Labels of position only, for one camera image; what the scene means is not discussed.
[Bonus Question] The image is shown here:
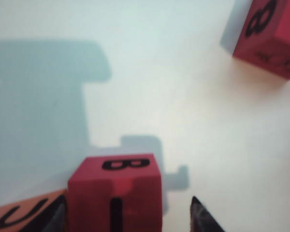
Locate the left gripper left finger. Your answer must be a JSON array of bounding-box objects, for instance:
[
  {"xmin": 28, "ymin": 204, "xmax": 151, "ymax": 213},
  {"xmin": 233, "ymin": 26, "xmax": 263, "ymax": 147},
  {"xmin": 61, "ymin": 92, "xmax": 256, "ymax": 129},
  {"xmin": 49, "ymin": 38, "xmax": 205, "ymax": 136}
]
[{"xmin": 26, "ymin": 194, "xmax": 68, "ymax": 232}]

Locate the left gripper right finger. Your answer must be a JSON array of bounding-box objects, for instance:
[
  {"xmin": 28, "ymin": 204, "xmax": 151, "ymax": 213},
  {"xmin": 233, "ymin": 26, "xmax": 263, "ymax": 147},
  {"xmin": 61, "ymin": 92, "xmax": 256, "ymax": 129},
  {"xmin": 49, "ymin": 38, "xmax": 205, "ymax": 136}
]
[{"xmin": 189, "ymin": 195, "xmax": 227, "ymax": 232}]

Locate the orange foam block digit six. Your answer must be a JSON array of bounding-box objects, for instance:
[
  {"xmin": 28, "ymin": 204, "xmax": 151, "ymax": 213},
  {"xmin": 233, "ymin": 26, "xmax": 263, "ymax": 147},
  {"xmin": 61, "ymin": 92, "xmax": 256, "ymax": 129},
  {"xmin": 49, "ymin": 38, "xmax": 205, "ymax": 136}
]
[{"xmin": 0, "ymin": 188, "xmax": 68, "ymax": 232}]

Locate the red foam block letter T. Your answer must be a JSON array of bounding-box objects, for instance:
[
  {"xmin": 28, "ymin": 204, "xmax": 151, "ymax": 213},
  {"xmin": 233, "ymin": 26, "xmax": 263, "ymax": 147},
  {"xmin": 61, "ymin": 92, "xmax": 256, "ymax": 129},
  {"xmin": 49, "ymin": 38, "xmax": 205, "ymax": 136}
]
[{"xmin": 67, "ymin": 152, "xmax": 164, "ymax": 232}]

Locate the red foam block rabbit print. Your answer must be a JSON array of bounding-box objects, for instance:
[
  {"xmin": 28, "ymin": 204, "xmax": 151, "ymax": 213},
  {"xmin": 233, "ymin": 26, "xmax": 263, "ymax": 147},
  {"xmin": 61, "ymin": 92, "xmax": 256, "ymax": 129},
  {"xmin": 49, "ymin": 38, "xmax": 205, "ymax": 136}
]
[{"xmin": 232, "ymin": 0, "xmax": 290, "ymax": 79}]

